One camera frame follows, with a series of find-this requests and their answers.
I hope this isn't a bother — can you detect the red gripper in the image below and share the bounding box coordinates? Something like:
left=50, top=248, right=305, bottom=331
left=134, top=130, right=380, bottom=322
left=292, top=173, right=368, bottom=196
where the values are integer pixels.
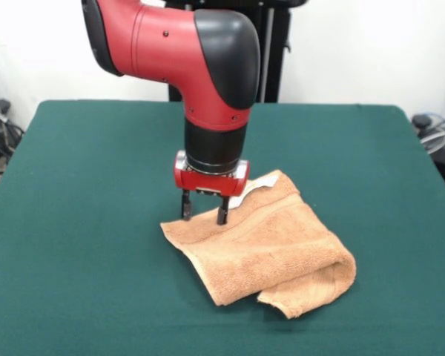
left=174, top=150, right=251, bottom=226

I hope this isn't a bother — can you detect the tan terry towel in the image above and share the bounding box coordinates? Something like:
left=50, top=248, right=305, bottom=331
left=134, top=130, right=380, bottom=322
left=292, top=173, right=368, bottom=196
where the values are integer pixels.
left=159, top=169, right=357, bottom=319

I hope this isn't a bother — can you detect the dark green table cloth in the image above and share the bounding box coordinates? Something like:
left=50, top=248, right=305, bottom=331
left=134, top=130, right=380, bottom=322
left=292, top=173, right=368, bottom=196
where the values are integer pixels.
left=0, top=99, right=445, bottom=356

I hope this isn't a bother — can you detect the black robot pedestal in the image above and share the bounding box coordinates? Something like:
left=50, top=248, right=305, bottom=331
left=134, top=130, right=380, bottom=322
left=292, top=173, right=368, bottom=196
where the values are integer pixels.
left=148, top=0, right=309, bottom=104

